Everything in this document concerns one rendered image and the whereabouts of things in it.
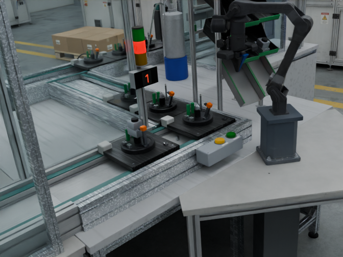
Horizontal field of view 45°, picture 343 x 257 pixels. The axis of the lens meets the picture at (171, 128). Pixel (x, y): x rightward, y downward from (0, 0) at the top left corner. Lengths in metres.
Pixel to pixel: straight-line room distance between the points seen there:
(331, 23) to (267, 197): 4.36
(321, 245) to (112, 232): 1.58
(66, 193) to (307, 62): 2.44
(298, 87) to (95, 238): 2.43
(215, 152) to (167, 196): 0.26
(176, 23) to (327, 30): 3.34
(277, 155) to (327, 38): 4.14
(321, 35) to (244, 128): 4.02
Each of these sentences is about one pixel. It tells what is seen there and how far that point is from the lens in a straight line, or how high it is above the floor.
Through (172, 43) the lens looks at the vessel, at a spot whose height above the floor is 1.12.
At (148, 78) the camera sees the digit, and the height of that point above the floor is 1.20.
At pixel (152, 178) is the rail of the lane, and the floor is 0.93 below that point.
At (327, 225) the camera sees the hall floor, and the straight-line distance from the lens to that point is 2.86.
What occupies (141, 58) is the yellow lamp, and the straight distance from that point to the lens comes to 1.72.
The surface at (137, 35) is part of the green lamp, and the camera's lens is 1.70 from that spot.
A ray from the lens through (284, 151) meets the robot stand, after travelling 1.73.
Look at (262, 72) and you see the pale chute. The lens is 2.15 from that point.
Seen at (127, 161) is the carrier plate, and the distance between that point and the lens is 1.58.
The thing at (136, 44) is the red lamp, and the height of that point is 1.35.
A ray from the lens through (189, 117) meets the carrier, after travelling 1.84.
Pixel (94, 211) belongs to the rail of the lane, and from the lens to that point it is 1.43.
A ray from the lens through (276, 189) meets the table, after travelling 1.58.
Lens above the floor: 1.73
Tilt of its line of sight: 25 degrees down
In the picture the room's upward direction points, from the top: 5 degrees counter-clockwise
